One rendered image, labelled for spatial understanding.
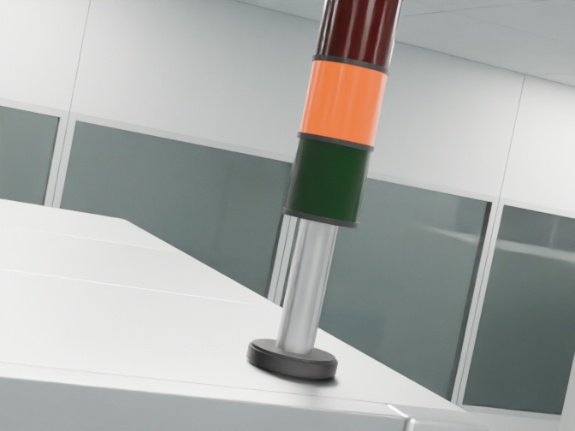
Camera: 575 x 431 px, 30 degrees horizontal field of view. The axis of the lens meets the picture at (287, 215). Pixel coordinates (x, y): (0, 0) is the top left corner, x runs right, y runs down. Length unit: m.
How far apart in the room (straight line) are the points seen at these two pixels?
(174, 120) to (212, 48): 0.40
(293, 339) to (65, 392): 0.18
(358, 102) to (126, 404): 0.24
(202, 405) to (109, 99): 4.69
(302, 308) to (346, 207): 0.07
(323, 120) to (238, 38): 4.75
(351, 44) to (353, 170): 0.08
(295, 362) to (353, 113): 0.16
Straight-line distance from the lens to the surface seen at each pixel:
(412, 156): 5.83
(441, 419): 0.66
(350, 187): 0.68
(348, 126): 0.67
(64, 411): 0.57
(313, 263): 0.69
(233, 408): 0.59
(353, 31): 0.68
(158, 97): 5.30
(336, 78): 0.68
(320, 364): 0.68
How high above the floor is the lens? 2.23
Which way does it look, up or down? 3 degrees down
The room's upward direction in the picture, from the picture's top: 11 degrees clockwise
